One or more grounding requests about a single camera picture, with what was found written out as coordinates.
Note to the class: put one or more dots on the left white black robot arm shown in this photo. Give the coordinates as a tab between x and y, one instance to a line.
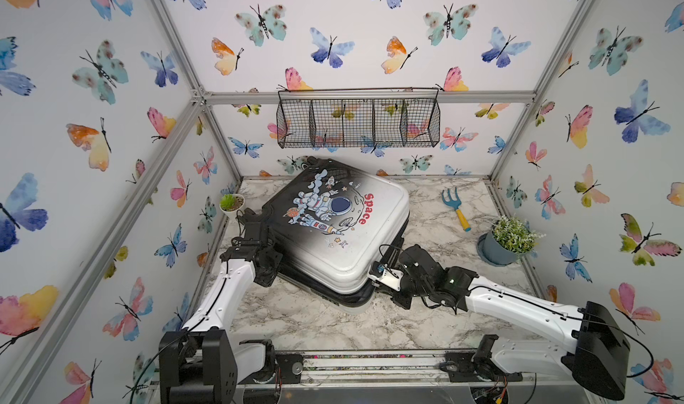
198	364

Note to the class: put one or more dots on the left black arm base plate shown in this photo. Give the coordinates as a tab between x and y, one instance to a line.
282	368

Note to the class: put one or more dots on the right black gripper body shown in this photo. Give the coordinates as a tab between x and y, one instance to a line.
421	292

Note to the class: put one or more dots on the small green plant white pot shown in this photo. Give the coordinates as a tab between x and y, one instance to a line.
230	204

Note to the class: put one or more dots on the teal yellow garden fork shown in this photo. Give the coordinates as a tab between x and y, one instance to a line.
452	199

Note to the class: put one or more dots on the white flower plant grey pot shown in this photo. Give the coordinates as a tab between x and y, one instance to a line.
508	240

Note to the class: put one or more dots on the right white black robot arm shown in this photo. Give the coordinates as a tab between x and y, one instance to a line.
584	343

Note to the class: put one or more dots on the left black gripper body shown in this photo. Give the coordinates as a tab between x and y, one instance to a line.
274	257

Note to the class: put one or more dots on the black white space suitcase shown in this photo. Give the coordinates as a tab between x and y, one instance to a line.
329	223

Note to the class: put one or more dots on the aluminium front rail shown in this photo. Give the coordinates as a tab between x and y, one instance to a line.
335	368

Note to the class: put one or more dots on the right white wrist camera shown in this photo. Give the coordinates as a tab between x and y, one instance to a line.
389	278

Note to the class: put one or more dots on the black wire wall basket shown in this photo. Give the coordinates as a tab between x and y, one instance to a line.
332	119

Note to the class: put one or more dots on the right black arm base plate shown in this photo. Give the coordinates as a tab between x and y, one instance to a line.
466	367

